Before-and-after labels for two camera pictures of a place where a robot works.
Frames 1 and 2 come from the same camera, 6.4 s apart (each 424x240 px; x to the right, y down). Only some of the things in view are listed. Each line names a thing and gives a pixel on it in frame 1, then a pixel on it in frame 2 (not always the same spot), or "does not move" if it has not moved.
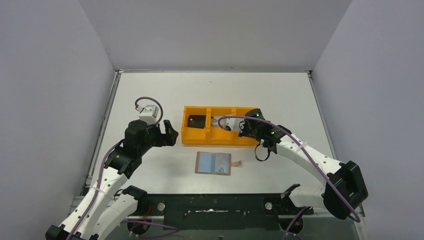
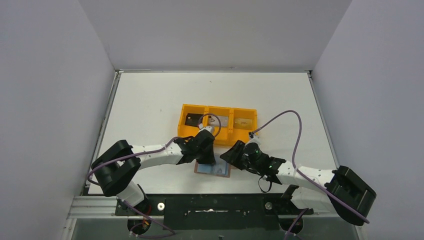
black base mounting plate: [220, 212] does not move
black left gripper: [162, 134] to [205, 149]
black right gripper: [243, 125] to [233, 156]
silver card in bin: [214, 120] does not move
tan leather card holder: [211, 163] does not move
